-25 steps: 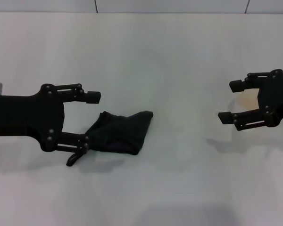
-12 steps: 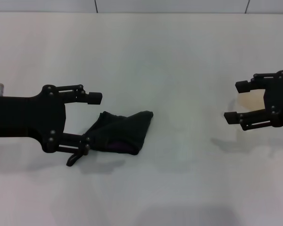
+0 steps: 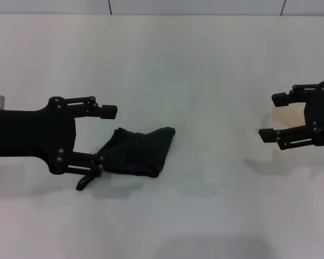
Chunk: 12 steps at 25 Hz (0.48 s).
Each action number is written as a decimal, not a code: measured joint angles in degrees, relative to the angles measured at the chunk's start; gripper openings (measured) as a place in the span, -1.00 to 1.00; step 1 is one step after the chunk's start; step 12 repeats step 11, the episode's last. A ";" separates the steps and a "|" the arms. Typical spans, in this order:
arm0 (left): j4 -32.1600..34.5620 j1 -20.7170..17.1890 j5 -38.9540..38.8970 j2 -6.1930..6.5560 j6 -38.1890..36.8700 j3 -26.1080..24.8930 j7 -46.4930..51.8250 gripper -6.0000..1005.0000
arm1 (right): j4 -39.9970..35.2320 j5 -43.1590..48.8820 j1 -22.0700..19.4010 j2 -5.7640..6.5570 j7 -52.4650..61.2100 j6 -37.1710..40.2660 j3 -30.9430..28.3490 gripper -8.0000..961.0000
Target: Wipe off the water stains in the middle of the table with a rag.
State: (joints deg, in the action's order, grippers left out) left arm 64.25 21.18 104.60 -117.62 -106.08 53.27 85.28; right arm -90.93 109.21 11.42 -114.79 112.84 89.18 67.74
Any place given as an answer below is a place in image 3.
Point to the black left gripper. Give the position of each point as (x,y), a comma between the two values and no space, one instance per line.
(29,132)

